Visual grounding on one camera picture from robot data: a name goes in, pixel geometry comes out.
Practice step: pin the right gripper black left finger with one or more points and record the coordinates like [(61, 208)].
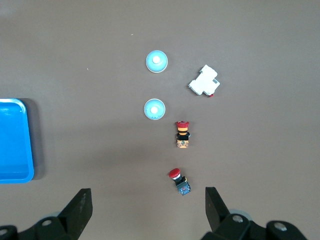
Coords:
[(72, 217)]

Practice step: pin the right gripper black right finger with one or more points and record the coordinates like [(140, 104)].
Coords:
[(220, 222)]

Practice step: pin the light blue dome bell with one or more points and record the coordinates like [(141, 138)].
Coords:
[(156, 61), (154, 109)]

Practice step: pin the red pushbutton with grey base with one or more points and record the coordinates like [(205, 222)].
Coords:
[(180, 182)]

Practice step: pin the red pushbutton with orange base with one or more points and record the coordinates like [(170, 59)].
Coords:
[(183, 136)]

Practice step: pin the blue plastic tray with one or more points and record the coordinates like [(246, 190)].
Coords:
[(12, 140)]

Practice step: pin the white circuit breaker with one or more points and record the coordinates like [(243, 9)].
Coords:
[(203, 81)]

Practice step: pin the brown table mat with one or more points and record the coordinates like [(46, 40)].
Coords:
[(100, 75)]

